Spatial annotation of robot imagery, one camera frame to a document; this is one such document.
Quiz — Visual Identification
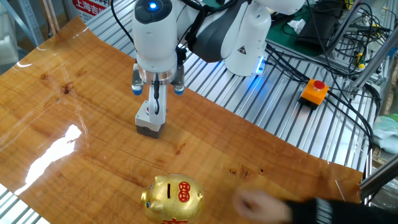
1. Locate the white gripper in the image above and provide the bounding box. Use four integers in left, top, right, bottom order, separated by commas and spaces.
146, 82, 168, 127

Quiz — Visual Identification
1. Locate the grey red push button box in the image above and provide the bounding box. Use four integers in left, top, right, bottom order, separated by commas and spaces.
134, 100, 165, 139

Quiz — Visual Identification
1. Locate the gold piggy bank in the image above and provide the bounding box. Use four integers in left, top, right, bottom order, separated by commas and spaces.
140, 173, 205, 224

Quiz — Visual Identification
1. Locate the right forearm black sleeve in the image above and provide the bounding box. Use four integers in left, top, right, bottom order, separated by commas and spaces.
285, 196, 398, 224

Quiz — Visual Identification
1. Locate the person's right hand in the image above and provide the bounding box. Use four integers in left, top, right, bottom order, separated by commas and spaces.
231, 185, 295, 224

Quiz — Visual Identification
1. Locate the silver wrist module blue end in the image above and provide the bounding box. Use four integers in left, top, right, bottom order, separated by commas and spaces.
172, 63, 186, 96
131, 63, 145, 96

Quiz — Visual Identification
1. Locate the wood grain vinyl mat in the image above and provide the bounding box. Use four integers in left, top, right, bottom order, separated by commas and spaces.
0, 16, 364, 224

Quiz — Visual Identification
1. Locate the red and white sign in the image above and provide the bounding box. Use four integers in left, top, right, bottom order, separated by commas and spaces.
72, 0, 110, 23

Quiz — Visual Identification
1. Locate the green table mat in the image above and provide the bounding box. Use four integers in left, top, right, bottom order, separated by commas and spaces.
266, 0, 346, 58

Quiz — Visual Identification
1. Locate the brown wooden rod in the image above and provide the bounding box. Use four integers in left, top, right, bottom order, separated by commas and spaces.
48, 0, 60, 34
39, 0, 57, 37

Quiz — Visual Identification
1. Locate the orange emergency stop box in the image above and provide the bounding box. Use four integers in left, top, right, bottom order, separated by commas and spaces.
298, 78, 330, 110

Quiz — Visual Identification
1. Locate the crumpled white tissue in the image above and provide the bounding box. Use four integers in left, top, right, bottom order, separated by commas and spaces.
286, 18, 307, 35

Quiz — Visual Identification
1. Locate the white plastic container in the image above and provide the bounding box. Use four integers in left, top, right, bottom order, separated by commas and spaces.
0, 34, 19, 66

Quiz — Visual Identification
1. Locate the black device case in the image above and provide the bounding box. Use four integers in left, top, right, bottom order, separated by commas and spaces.
295, 0, 340, 52

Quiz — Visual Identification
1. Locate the yellow green screwdriver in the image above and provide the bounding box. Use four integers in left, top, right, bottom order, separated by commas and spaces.
355, 52, 366, 70

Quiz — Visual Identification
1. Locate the teal cloth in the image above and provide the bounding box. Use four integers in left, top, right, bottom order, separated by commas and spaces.
372, 113, 398, 155

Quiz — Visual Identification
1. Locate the clear plastic bag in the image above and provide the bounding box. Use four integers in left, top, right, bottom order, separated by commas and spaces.
371, 179, 398, 212

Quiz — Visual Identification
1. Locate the black gripper cable with plug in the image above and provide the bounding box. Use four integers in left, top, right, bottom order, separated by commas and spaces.
152, 80, 161, 116

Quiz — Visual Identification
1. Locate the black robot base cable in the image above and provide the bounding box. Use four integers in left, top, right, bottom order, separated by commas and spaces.
264, 42, 312, 85

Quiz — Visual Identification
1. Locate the blue-grey metal shelf frame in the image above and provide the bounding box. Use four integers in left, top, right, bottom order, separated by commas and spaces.
0, 0, 44, 47

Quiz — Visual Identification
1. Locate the black emergency stop cable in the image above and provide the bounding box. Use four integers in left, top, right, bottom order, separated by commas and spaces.
325, 88, 376, 200

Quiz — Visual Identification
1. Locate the aluminium profile post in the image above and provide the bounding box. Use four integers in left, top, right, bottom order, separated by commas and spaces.
325, 0, 363, 58
359, 159, 398, 200
349, 30, 398, 94

